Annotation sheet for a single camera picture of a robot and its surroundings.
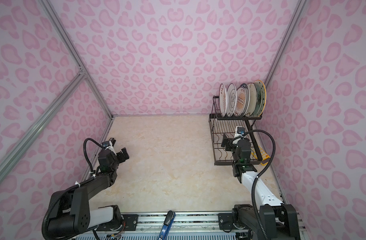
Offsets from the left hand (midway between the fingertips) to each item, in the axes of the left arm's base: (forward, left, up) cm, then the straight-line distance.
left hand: (118, 148), depth 90 cm
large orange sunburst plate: (+26, -65, +13) cm, 71 cm away
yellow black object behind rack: (-3, -89, -8) cm, 90 cm away
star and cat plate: (+14, -82, +24) cm, 86 cm away
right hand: (+1, -67, +11) cm, 68 cm away
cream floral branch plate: (+17, -79, +22) cm, 84 cm away
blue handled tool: (-36, -32, -5) cm, 49 cm away
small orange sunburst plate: (+19, -73, +20) cm, 78 cm away
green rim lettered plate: (+23, -78, +21) cm, 83 cm away
